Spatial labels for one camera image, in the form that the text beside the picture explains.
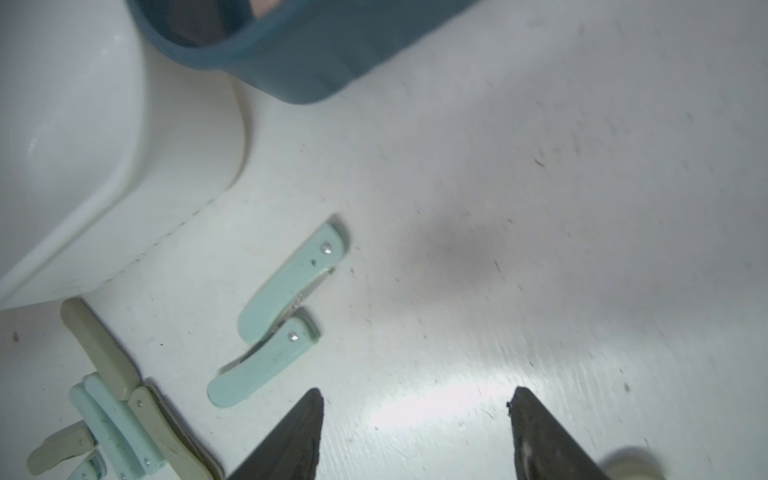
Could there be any olive knife left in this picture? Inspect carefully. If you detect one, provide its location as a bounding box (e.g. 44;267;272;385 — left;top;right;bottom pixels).
26;421;97;476

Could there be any white storage box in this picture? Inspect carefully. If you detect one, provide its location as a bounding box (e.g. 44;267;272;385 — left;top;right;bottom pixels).
1;1;246;309

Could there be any olive knife centre vertical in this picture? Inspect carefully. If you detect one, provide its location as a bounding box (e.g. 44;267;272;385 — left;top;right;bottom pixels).
128;386;216;480

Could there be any mint knife middle right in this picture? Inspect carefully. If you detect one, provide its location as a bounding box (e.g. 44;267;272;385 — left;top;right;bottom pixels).
206;316;320;409

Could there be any mint knife centre right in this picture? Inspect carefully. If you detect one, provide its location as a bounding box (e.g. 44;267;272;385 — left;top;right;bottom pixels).
84;373;166;475

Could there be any mint knife upper right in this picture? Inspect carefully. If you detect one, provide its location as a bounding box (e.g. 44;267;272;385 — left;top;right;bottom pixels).
237;222;347;345

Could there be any olive knife under pink pair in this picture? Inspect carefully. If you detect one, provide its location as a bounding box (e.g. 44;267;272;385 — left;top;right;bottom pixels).
60;297;142;401

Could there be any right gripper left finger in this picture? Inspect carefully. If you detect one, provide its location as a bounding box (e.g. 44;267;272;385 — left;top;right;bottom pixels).
228;388;324;480

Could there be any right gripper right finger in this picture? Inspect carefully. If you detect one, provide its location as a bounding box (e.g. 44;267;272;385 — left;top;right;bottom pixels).
507;386;608;480

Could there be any mint knife centre left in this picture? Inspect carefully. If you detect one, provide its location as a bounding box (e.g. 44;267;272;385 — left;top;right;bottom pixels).
69;384;145;480

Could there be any dark teal storage box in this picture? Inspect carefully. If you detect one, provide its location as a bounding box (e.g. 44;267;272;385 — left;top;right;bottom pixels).
127;1;471;105

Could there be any mint knife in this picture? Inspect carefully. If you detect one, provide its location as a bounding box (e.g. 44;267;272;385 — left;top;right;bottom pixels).
237;222;347;345
84;373;166;475
206;316;320;409
69;384;145;480
68;451;108;480

